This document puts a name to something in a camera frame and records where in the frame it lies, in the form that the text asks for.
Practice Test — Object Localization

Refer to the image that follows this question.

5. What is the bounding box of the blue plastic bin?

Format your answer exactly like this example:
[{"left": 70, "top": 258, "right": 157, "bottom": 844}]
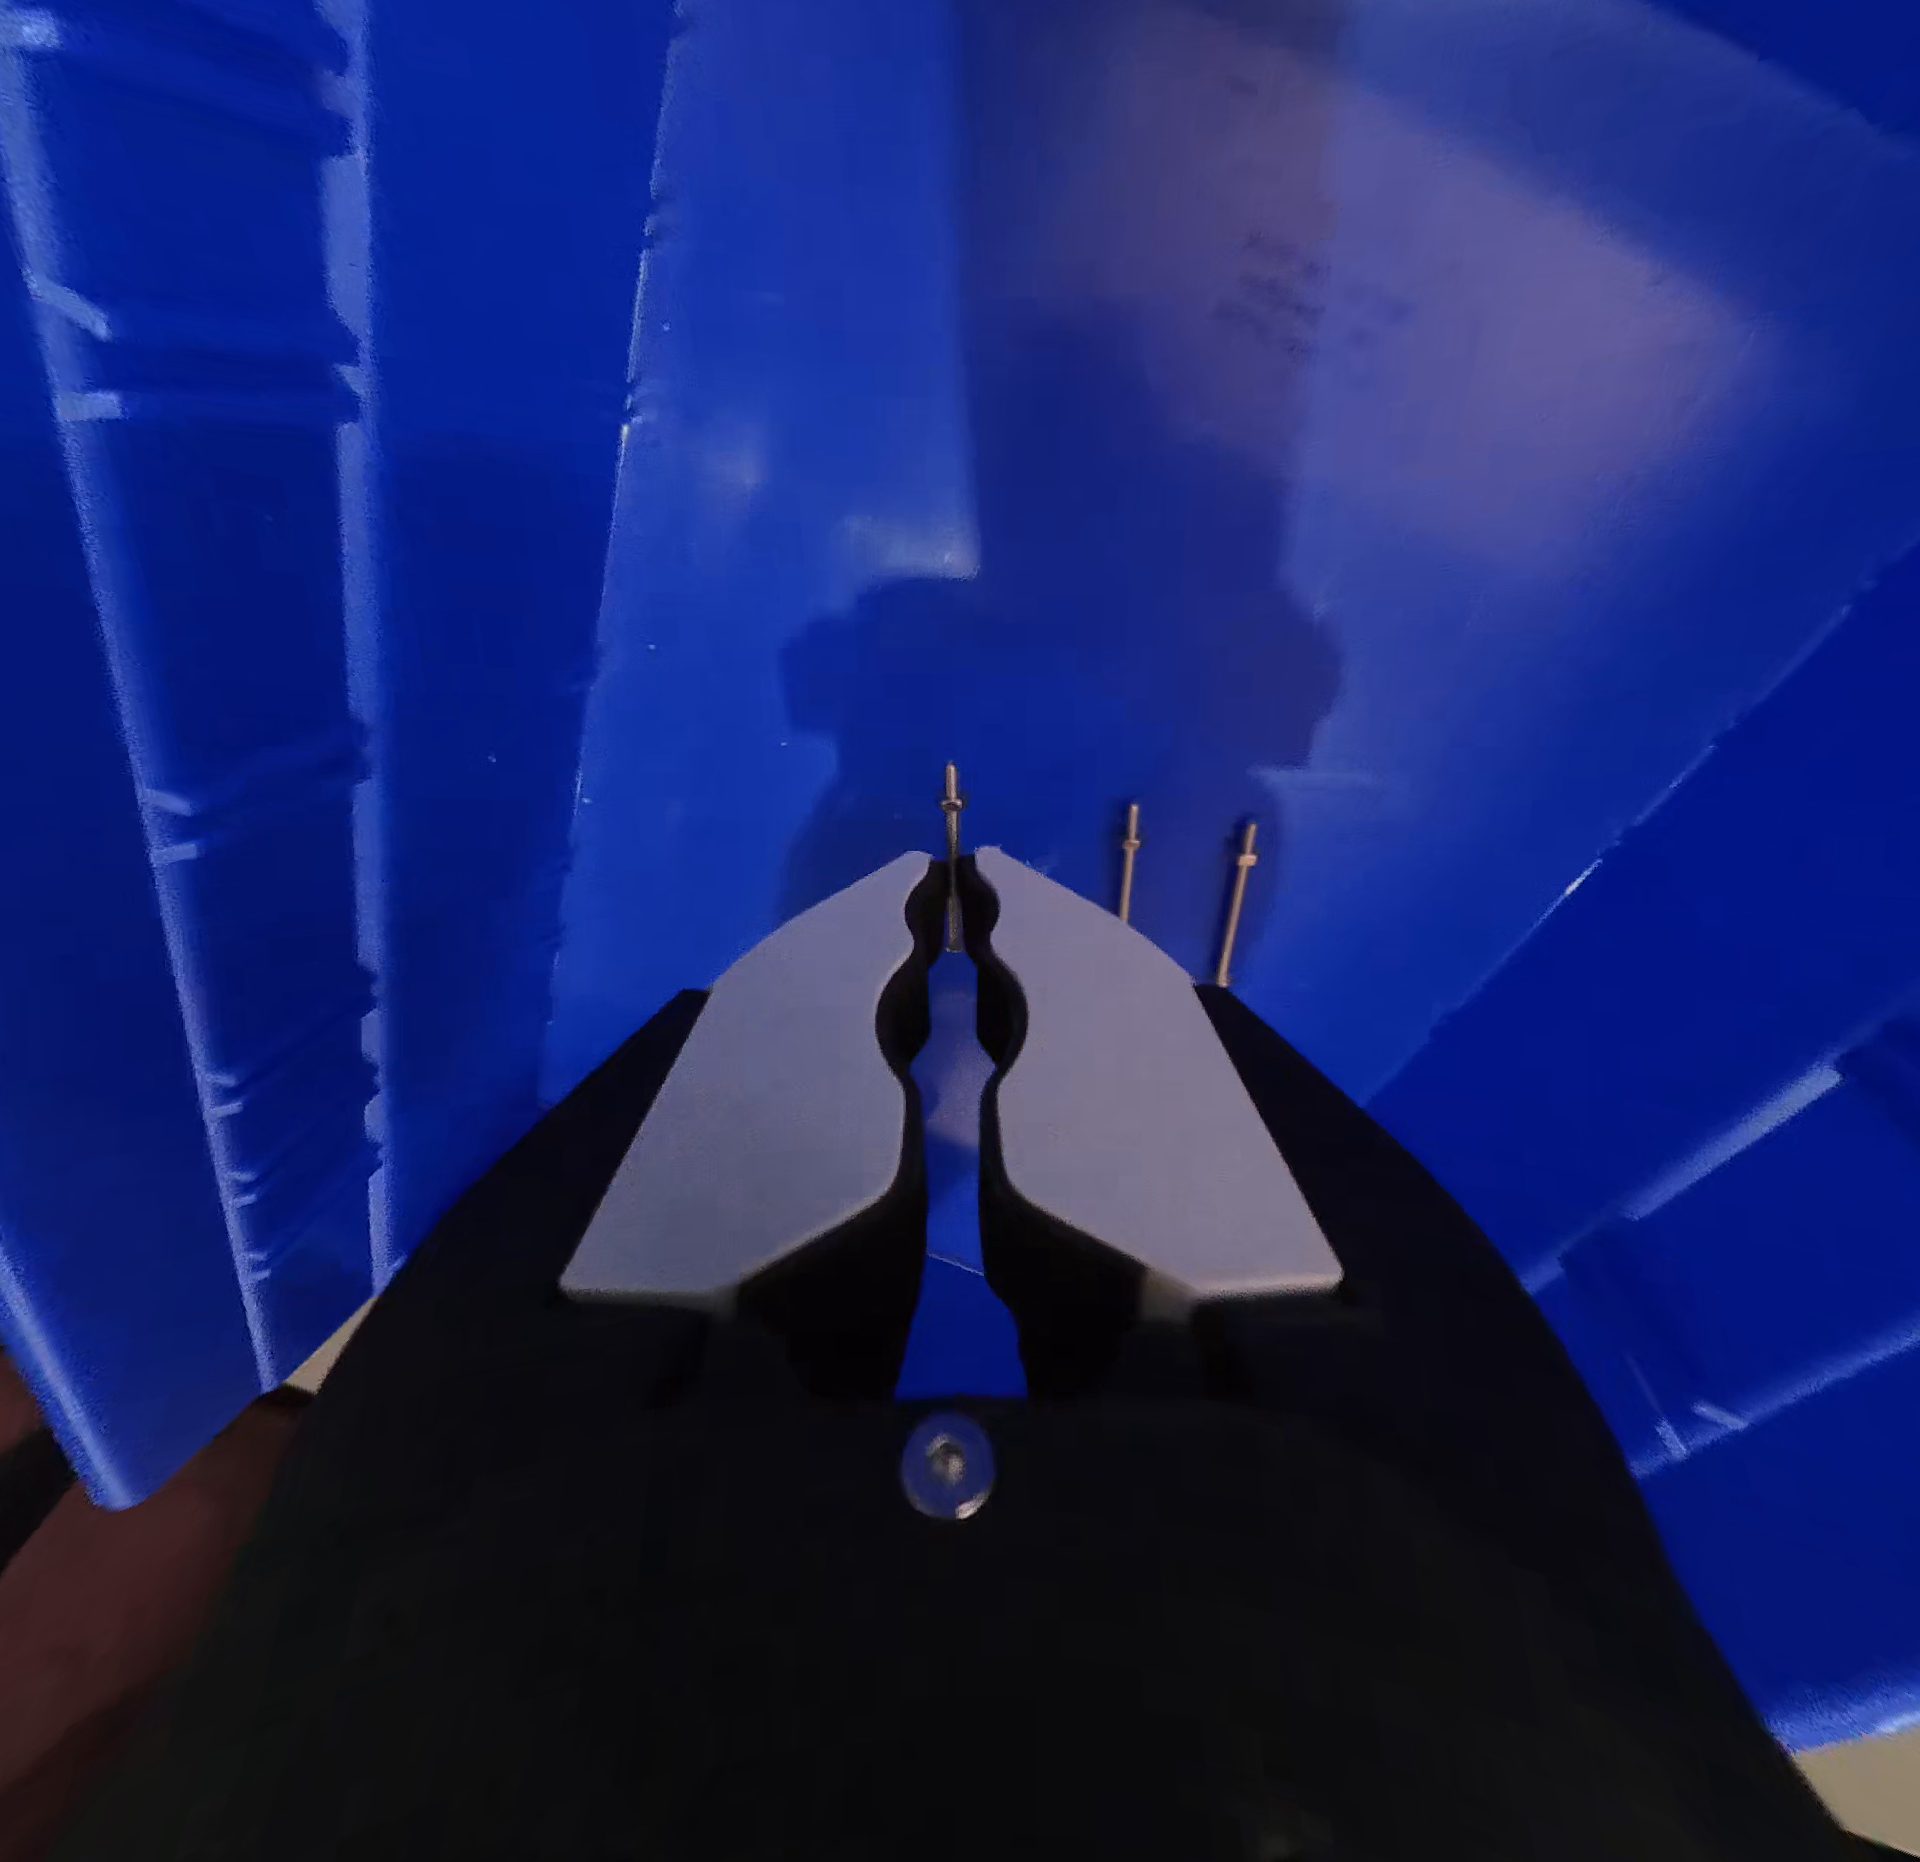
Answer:
[{"left": 0, "top": 0, "right": 1920, "bottom": 1751}]

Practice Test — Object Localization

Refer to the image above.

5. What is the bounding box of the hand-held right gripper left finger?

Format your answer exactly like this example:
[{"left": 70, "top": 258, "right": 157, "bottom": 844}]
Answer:
[{"left": 557, "top": 847, "right": 935, "bottom": 1315}]

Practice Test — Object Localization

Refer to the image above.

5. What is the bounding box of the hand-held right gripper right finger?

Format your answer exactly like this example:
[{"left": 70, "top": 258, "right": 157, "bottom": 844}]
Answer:
[{"left": 967, "top": 843, "right": 1347, "bottom": 1315}]

